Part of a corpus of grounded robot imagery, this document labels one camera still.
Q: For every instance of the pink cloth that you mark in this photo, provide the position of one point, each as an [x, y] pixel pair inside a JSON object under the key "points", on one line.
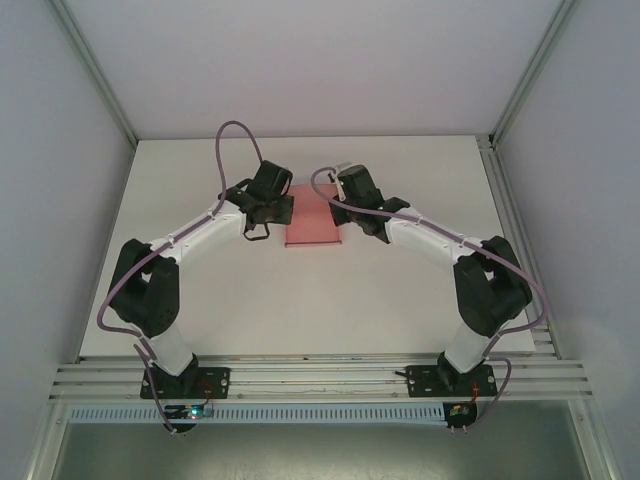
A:
{"points": [[312, 222]]}

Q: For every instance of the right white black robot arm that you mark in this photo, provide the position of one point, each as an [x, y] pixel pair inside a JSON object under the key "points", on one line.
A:
{"points": [[425, 240]]}

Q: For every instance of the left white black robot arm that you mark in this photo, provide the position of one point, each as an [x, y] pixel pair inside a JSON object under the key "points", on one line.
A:
{"points": [[210, 235]]}

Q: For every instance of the left green circuit board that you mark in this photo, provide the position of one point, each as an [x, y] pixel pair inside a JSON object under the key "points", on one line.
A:
{"points": [[192, 412]]}

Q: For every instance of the green circuit board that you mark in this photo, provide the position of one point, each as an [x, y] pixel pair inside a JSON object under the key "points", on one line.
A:
{"points": [[459, 411], [192, 412]]}

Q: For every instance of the right green circuit board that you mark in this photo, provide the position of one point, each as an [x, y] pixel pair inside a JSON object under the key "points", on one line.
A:
{"points": [[459, 411]]}

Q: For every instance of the aluminium side rail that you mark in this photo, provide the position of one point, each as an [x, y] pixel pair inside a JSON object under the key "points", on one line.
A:
{"points": [[515, 220]]}

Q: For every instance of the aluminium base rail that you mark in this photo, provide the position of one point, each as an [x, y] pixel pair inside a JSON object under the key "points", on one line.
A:
{"points": [[320, 375]]}

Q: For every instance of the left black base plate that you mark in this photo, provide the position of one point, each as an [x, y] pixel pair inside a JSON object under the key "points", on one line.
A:
{"points": [[215, 382]]}

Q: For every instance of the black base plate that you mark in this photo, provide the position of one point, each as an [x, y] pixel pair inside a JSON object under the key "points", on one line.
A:
{"points": [[215, 382], [425, 382]]}

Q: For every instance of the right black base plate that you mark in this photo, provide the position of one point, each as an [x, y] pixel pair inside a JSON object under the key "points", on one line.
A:
{"points": [[425, 382]]}

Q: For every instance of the right aluminium frame post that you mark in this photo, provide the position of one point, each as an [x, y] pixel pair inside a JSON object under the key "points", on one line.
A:
{"points": [[530, 75]]}

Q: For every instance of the aluminium frame post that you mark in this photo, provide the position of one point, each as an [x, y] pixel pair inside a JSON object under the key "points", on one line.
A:
{"points": [[95, 75], [530, 75]]}

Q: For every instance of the left aluminium frame post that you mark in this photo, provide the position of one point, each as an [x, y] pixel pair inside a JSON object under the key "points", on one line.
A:
{"points": [[95, 75]]}

